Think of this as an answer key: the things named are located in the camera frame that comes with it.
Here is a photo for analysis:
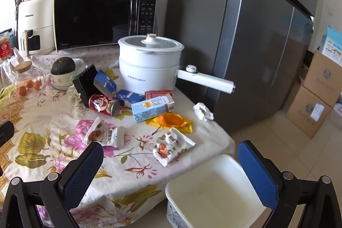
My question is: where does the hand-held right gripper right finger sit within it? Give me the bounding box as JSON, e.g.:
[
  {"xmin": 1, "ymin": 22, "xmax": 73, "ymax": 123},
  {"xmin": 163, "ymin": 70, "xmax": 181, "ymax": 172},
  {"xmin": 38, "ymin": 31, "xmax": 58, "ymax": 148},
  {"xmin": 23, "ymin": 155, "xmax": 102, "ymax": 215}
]
[{"xmin": 237, "ymin": 140, "xmax": 342, "ymax": 228}]

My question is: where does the dark blue snack box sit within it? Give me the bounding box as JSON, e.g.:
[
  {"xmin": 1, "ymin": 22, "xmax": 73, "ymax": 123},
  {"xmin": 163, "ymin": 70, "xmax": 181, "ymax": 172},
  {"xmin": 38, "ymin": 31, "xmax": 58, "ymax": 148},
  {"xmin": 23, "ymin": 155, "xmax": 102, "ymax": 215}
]
[{"xmin": 114, "ymin": 89, "xmax": 145, "ymax": 109}]

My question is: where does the light blue printed box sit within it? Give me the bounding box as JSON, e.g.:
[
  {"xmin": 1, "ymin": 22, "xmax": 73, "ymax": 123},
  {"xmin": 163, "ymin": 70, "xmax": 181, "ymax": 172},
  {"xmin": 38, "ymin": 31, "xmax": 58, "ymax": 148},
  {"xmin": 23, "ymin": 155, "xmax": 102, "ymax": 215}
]
[{"xmin": 322, "ymin": 25, "xmax": 342, "ymax": 67}]

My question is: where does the grey refrigerator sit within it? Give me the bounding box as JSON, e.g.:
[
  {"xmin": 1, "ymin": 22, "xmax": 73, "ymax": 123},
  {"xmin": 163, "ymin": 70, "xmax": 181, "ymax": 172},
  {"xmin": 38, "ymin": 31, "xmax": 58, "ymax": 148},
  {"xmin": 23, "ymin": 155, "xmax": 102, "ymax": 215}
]
[{"xmin": 164, "ymin": 0, "xmax": 320, "ymax": 135}]

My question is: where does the dark green squash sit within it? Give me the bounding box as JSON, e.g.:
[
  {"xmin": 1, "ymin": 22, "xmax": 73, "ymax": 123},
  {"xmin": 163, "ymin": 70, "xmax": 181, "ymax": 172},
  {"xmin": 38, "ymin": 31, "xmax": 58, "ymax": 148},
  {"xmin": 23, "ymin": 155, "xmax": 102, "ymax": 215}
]
[{"xmin": 51, "ymin": 57, "xmax": 77, "ymax": 76}]

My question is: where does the red drink can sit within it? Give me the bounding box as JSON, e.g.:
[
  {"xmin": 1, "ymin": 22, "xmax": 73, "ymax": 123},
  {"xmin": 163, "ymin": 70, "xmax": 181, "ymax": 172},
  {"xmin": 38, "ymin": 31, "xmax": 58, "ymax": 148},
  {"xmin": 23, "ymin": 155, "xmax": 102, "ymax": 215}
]
[{"xmin": 88, "ymin": 94, "xmax": 121, "ymax": 117}]

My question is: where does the cream air fryer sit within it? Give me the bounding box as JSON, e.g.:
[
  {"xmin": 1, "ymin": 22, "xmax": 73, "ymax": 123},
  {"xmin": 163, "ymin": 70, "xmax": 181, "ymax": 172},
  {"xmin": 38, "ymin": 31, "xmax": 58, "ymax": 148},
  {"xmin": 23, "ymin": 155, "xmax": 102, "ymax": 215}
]
[{"xmin": 17, "ymin": 0, "xmax": 56, "ymax": 56}]

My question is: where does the white electric cooking pot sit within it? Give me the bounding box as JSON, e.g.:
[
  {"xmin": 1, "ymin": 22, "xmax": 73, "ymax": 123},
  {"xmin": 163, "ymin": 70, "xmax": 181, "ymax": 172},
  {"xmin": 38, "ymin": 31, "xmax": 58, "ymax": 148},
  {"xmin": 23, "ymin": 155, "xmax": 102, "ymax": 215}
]
[{"xmin": 118, "ymin": 33, "xmax": 236, "ymax": 96}]

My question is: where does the yellow orange wrapper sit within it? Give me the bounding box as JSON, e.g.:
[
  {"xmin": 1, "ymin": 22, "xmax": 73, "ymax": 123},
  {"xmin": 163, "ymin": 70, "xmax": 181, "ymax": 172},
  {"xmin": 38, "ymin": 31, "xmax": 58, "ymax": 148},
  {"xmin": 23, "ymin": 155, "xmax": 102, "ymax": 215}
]
[{"xmin": 145, "ymin": 113, "xmax": 193, "ymax": 134}]

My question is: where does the white bowl with green handle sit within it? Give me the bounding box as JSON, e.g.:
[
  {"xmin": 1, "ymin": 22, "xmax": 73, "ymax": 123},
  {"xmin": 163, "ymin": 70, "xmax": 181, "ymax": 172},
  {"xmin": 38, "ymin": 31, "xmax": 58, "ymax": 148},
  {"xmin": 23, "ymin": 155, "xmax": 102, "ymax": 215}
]
[{"xmin": 50, "ymin": 58, "xmax": 88, "ymax": 84}]

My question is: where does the red and white carton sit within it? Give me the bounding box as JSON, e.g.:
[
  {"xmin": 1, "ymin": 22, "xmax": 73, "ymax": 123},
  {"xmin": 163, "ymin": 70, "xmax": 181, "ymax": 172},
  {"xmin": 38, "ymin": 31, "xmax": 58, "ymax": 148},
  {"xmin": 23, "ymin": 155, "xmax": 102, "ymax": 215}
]
[{"xmin": 145, "ymin": 90, "xmax": 174, "ymax": 104}]

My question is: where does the large floral tablecloth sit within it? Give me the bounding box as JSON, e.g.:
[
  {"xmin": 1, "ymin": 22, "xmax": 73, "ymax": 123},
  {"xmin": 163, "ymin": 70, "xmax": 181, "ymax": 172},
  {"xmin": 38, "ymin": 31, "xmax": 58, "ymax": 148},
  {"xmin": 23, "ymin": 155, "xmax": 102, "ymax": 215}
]
[{"xmin": 0, "ymin": 67, "xmax": 236, "ymax": 228}]

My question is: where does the black microwave oven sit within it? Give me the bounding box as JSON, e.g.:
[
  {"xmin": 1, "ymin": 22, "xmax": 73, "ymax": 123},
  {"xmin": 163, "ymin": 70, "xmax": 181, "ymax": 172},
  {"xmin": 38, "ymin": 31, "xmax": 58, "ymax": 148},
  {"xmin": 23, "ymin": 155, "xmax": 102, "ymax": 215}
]
[{"xmin": 54, "ymin": 0, "xmax": 158, "ymax": 53}]

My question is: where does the cardboard box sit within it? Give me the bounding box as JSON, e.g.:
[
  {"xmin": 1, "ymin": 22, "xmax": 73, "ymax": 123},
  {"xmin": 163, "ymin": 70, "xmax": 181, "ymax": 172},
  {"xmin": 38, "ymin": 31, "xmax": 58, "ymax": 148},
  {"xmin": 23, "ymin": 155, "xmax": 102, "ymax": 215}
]
[
  {"xmin": 287, "ymin": 85, "xmax": 335, "ymax": 139},
  {"xmin": 304, "ymin": 50, "xmax": 342, "ymax": 109}
]

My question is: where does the white snack wrapper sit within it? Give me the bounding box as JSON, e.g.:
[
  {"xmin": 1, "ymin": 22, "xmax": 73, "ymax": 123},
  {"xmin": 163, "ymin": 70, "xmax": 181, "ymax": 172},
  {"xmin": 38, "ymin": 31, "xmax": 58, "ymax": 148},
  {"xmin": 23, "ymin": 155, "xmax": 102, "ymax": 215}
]
[
  {"xmin": 84, "ymin": 117, "xmax": 126, "ymax": 149},
  {"xmin": 152, "ymin": 128, "xmax": 196, "ymax": 167}
]

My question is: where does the black box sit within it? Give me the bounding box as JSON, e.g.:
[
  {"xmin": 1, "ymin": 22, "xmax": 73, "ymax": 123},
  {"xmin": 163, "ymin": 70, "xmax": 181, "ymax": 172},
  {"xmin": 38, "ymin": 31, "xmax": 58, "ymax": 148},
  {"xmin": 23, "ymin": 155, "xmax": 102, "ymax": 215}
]
[{"xmin": 72, "ymin": 64, "xmax": 101, "ymax": 109}]

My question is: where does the white plastic bin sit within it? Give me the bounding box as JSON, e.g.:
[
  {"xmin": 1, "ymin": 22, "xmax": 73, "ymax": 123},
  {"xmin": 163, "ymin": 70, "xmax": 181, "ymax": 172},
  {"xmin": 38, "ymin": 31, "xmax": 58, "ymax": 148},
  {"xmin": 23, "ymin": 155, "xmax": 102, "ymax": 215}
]
[{"xmin": 165, "ymin": 154, "xmax": 271, "ymax": 228}]

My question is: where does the light blue milk carton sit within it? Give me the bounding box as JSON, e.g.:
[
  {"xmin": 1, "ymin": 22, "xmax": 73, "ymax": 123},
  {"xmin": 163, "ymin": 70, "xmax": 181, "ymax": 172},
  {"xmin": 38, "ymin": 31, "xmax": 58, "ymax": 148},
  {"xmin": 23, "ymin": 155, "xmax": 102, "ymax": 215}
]
[{"xmin": 131, "ymin": 97, "xmax": 176, "ymax": 124}]

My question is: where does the torn dark blue carton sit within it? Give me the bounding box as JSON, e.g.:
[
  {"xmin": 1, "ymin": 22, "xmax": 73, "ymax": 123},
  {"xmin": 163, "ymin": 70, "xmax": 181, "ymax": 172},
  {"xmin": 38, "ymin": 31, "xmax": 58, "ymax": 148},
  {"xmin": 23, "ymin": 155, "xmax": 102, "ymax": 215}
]
[{"xmin": 93, "ymin": 70, "xmax": 118, "ymax": 96}]

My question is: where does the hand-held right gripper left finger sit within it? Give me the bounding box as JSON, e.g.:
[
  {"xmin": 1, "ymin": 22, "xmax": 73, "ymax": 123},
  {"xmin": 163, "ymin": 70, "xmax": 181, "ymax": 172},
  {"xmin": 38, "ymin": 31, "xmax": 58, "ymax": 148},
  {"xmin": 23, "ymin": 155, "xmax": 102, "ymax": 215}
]
[{"xmin": 0, "ymin": 141, "xmax": 105, "ymax": 228}]

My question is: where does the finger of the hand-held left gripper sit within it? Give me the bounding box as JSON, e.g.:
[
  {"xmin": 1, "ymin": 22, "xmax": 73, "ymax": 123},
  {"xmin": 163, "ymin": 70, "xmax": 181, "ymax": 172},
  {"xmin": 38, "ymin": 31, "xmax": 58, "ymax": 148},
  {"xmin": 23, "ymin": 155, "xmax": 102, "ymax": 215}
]
[{"xmin": 0, "ymin": 121, "xmax": 15, "ymax": 149}]

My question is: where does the glass jar with wooden lid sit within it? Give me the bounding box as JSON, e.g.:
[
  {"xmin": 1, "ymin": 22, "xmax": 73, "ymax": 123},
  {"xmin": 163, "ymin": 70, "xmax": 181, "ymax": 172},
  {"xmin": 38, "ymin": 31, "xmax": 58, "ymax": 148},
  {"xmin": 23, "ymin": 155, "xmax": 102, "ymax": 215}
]
[{"xmin": 9, "ymin": 60, "xmax": 46, "ymax": 97}]

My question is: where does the small crumpled white tissue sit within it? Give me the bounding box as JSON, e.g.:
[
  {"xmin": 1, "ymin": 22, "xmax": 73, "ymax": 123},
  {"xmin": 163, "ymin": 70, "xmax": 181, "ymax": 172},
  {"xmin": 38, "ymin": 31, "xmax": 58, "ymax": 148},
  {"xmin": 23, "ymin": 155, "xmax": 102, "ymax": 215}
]
[{"xmin": 193, "ymin": 102, "xmax": 214, "ymax": 121}]

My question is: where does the red tin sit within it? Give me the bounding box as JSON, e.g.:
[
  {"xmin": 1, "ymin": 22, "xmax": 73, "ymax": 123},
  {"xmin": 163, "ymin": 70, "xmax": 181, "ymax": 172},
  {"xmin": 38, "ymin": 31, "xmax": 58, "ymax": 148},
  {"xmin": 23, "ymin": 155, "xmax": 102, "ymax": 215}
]
[{"xmin": 0, "ymin": 30, "xmax": 14, "ymax": 62}]

